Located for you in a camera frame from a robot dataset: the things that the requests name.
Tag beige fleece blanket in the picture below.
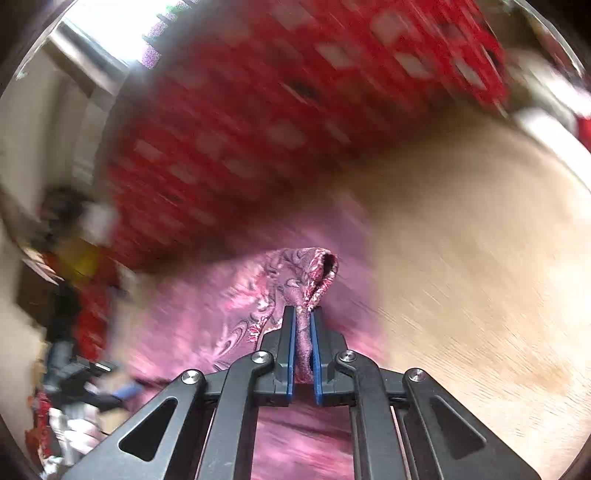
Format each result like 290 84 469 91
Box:
332 111 591 480

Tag yellow cardboard box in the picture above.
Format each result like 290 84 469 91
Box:
58 242 100 283

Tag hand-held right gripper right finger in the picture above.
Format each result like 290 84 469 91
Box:
310 308 543 480

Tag purple floral clothes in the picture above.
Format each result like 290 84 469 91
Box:
106 247 389 480

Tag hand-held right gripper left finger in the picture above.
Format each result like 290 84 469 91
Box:
60 306 296 480

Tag window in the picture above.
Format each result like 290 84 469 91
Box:
58 0 178 72

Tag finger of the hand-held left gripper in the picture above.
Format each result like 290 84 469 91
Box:
58 359 145 412

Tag red patterned blanket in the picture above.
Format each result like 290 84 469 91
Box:
74 0 513 361

